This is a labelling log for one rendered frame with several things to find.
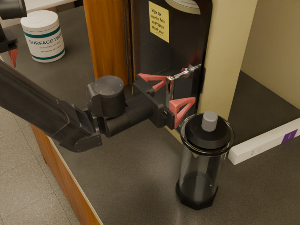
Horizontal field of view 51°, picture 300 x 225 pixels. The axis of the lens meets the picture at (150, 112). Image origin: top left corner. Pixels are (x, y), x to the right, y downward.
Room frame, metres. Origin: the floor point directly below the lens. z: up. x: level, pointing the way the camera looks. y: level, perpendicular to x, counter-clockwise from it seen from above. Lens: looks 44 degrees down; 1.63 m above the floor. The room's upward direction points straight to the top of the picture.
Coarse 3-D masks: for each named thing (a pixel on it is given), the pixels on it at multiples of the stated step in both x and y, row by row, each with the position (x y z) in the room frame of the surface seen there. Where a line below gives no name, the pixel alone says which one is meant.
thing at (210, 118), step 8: (208, 112) 0.43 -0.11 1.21; (192, 120) 0.43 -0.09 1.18; (200, 120) 0.43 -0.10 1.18; (208, 120) 0.41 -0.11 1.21; (216, 120) 0.41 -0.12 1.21; (192, 128) 0.41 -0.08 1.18; (200, 128) 0.41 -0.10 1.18; (208, 128) 0.40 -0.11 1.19; (216, 128) 0.41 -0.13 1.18; (224, 128) 0.41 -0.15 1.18; (192, 136) 0.40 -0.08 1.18; (200, 136) 0.39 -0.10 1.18; (208, 136) 0.39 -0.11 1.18; (216, 136) 0.39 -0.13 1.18; (224, 136) 0.39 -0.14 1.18; (200, 144) 0.38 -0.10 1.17; (208, 144) 0.38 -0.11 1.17; (216, 144) 0.38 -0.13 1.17; (224, 144) 0.38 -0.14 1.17
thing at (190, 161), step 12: (180, 132) 0.42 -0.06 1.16; (192, 144) 0.38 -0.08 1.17; (228, 144) 0.38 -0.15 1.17; (192, 156) 0.38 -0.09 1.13; (204, 156) 0.37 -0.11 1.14; (216, 156) 0.37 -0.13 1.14; (180, 168) 0.42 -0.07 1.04; (192, 168) 0.38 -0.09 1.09; (204, 168) 0.37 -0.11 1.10; (216, 168) 0.38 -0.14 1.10; (180, 180) 0.41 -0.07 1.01; (192, 180) 0.38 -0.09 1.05; (204, 180) 0.37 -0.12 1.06; (216, 180) 0.38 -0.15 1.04; (192, 192) 0.38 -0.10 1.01; (204, 192) 0.37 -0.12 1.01
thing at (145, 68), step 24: (144, 0) 0.70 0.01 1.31; (168, 0) 0.63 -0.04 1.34; (192, 0) 0.57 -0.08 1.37; (144, 24) 0.70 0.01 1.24; (192, 24) 0.56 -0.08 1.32; (144, 48) 0.70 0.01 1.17; (168, 48) 0.62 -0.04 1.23; (192, 48) 0.55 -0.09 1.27; (144, 72) 0.71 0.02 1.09; (168, 72) 0.62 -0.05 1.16; (192, 72) 0.55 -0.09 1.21; (192, 96) 0.54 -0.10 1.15
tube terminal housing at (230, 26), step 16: (224, 0) 0.54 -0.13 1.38; (240, 0) 0.56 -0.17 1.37; (256, 0) 0.59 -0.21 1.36; (224, 16) 0.54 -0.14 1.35; (240, 16) 0.57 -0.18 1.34; (224, 32) 0.55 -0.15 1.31; (240, 32) 0.57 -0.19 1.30; (208, 48) 0.53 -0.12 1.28; (224, 48) 0.55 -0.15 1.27; (240, 48) 0.58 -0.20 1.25; (208, 64) 0.53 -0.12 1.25; (224, 64) 0.56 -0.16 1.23; (240, 64) 0.59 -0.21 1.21; (208, 80) 0.53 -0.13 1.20; (224, 80) 0.56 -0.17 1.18; (208, 96) 0.54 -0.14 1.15; (224, 96) 0.57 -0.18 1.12; (224, 112) 0.58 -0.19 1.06
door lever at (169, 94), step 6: (180, 72) 0.56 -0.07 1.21; (186, 72) 0.56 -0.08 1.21; (168, 78) 0.54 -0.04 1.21; (174, 78) 0.54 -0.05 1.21; (186, 78) 0.56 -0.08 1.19; (168, 84) 0.53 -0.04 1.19; (174, 84) 0.54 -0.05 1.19; (168, 90) 0.53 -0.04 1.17; (174, 90) 0.54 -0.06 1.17; (168, 96) 0.53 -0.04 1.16; (168, 102) 0.53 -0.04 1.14
